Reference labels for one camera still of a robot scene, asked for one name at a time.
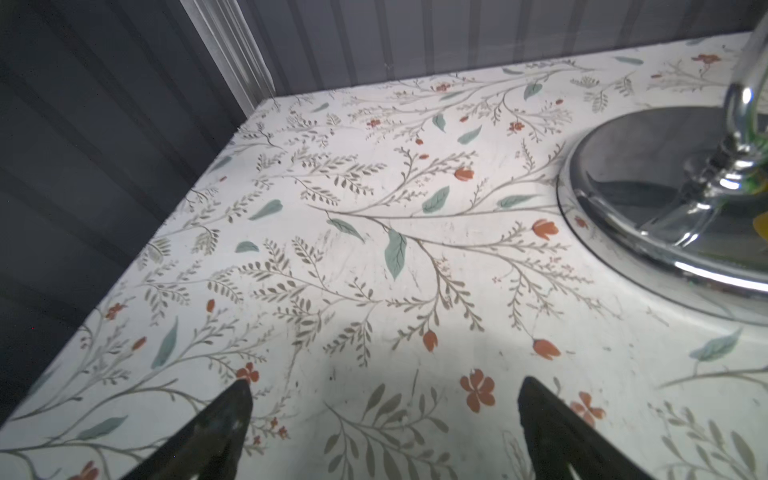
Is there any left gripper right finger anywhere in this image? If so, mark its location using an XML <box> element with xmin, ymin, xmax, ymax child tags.
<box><xmin>518</xmin><ymin>376</ymin><xmax>650</xmax><ymax>479</ymax></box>

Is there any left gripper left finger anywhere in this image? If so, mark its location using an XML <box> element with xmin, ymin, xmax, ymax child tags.
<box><xmin>125</xmin><ymin>380</ymin><xmax>253</xmax><ymax>479</ymax></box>

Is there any chrome wine glass rack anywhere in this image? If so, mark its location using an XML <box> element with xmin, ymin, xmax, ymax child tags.
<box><xmin>557</xmin><ymin>22</ymin><xmax>767</xmax><ymax>325</ymax></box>

